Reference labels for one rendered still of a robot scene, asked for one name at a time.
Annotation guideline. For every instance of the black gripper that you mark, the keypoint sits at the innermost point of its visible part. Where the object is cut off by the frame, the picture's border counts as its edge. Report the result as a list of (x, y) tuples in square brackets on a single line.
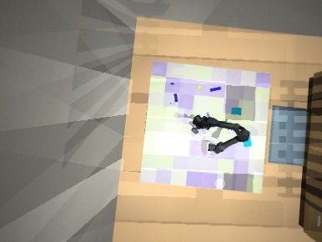
[(195, 130)]

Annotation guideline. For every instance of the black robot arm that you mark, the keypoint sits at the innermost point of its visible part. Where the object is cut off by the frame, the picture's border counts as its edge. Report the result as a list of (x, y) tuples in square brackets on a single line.
[(241, 136)]

